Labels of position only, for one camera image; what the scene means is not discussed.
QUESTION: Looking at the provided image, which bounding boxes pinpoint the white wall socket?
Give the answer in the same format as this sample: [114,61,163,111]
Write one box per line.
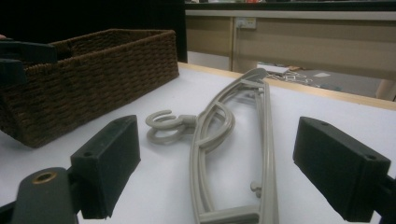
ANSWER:
[235,17,258,30]

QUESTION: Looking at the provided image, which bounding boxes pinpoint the grey plastic clothes hanger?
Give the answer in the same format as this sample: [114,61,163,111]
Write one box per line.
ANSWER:
[144,67,280,224]
[145,92,237,224]

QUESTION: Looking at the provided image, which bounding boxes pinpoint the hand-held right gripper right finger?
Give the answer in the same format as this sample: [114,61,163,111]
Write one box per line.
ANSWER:
[292,116,392,223]

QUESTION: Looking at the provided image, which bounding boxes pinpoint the flat white box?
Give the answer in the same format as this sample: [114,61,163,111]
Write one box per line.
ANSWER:
[257,63,290,76]

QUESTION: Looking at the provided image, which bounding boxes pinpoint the black curtain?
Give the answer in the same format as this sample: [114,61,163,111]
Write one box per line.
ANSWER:
[0,0,188,63]

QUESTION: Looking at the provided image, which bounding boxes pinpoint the white table sheet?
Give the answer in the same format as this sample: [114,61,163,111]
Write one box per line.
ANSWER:
[0,65,396,224]

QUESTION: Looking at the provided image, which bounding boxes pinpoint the white cables on floor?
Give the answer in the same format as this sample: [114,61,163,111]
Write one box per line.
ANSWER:
[266,69,315,86]

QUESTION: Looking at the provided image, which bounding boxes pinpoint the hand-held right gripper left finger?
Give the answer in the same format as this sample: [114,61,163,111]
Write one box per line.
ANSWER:
[70,114,142,220]

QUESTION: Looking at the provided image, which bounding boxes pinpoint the wooden shelf unit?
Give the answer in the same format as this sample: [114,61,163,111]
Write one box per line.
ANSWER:
[185,8,396,102]

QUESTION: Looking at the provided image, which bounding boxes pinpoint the brown woven basket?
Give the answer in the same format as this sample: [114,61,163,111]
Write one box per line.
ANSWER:
[0,28,180,149]

